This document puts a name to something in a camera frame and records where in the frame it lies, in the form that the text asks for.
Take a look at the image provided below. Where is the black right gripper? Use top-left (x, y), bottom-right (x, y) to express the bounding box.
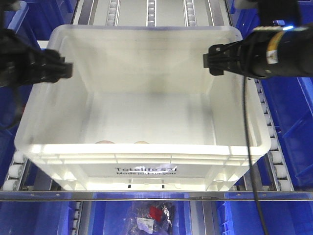
top-left (202, 31), bottom-right (282, 79)

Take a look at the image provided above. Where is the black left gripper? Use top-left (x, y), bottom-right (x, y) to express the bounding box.
top-left (0, 28), bottom-right (73, 87)

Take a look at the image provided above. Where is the white plastic tote box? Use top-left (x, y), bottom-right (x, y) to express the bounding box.
top-left (15, 25), bottom-right (271, 191)

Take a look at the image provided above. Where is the yellow plush toy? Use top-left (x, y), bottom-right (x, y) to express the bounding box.
top-left (134, 141), bottom-right (149, 144)

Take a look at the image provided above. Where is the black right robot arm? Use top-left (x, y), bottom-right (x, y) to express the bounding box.
top-left (203, 0), bottom-right (313, 79)

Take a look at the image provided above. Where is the roller track back right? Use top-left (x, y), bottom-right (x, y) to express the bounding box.
top-left (183, 0), bottom-right (197, 27)

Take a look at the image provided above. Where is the blue bin left side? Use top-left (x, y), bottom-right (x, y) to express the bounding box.
top-left (0, 0), bottom-right (47, 187)

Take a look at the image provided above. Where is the blue bin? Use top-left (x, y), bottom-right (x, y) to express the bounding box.
top-left (0, 201), bottom-right (74, 235)
top-left (262, 77), bottom-right (313, 191)
top-left (216, 192), bottom-right (313, 235)
top-left (0, 0), bottom-right (47, 187)

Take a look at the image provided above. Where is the roller track back left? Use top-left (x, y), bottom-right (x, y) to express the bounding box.
top-left (105, 0), bottom-right (120, 26)

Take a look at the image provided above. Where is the roller track back middle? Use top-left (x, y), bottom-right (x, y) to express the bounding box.
top-left (146, 0), bottom-right (157, 27)

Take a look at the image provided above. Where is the blue bin right side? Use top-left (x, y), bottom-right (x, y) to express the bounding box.
top-left (262, 77), bottom-right (313, 191)

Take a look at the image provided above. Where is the white roller track right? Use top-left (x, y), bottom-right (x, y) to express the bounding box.
top-left (254, 79), bottom-right (294, 191)

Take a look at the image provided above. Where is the white roller track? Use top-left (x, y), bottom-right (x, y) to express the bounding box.
top-left (0, 150), bottom-right (29, 191)
top-left (68, 201), bottom-right (83, 235)
top-left (254, 79), bottom-right (294, 191)

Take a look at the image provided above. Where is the white roller track left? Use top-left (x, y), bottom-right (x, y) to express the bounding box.
top-left (0, 150), bottom-right (29, 191)

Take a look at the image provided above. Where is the lower white roller track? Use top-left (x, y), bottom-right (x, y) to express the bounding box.
top-left (68, 201), bottom-right (83, 235)

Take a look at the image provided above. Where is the blue bin lower shelf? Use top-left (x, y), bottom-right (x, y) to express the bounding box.
top-left (87, 192), bottom-right (192, 235)

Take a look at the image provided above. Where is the blue bin lower left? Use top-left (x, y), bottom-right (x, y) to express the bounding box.
top-left (0, 201), bottom-right (74, 235)

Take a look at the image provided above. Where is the blue bin lower right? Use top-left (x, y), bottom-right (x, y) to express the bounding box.
top-left (216, 192), bottom-right (313, 235)

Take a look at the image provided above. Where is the clear bag with red part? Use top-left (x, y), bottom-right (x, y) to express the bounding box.
top-left (125, 201), bottom-right (175, 235)

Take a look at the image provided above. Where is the black hanging cable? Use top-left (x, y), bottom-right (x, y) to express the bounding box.
top-left (241, 74), bottom-right (269, 235)

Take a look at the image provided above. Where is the steel shelf front rail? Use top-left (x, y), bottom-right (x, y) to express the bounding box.
top-left (0, 190), bottom-right (313, 202)

